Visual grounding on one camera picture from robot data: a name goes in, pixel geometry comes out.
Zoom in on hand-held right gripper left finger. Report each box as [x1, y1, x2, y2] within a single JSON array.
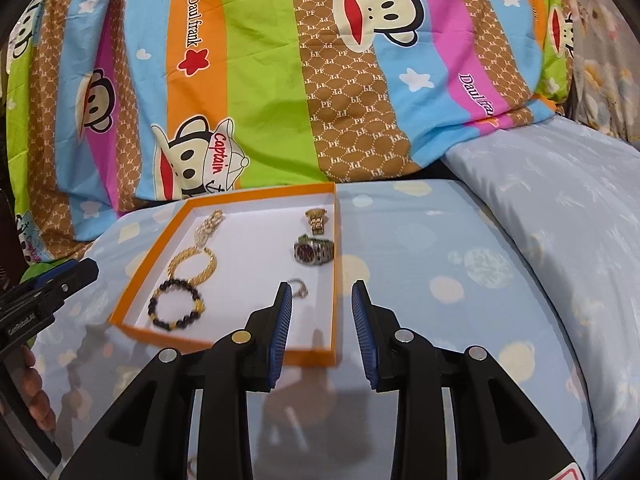
[[60, 281, 293, 480]]

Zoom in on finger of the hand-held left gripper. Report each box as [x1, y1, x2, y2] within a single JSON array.
[[22, 265, 71, 288], [0, 258, 99, 328]]

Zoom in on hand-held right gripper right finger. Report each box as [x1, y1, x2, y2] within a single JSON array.
[[351, 280, 586, 480]]

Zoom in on black bead bracelet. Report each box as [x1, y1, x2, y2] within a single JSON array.
[[147, 279, 207, 332]]

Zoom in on silver wristwatch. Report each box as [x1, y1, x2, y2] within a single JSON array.
[[292, 235, 335, 266]]

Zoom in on gold bangle bracelet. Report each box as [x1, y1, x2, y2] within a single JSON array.
[[167, 246, 218, 286]]

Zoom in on orange cardboard box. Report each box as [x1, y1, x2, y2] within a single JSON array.
[[109, 182, 343, 368]]

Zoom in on gold wristwatch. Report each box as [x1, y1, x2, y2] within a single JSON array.
[[305, 207, 328, 236]]

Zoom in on pearl hair clip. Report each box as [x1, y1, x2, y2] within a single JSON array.
[[192, 210, 224, 250]]

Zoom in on person's left hand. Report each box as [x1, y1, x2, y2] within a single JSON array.
[[0, 347, 56, 433]]

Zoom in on green cushion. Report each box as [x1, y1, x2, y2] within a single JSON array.
[[20, 260, 61, 286]]

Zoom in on light blue pillow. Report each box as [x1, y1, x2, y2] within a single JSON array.
[[442, 115, 640, 480]]

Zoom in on colourful cartoon striped blanket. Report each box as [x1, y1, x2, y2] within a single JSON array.
[[0, 0, 576, 243]]

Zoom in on floral grey cloth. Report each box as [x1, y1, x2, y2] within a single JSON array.
[[565, 0, 640, 151]]

